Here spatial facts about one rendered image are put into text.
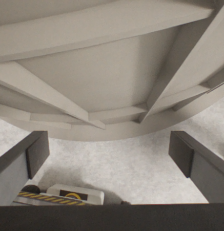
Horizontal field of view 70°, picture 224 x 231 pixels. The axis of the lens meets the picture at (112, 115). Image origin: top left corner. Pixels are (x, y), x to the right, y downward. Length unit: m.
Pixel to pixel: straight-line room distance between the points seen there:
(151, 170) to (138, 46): 0.77
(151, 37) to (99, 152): 0.77
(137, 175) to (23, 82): 0.78
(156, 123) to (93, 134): 0.34
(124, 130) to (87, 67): 0.67
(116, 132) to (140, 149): 0.16
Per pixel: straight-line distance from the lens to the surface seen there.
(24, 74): 0.23
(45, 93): 0.26
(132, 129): 0.87
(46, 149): 0.17
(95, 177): 0.93
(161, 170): 0.92
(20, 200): 0.71
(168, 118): 0.90
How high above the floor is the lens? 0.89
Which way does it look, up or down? 79 degrees down
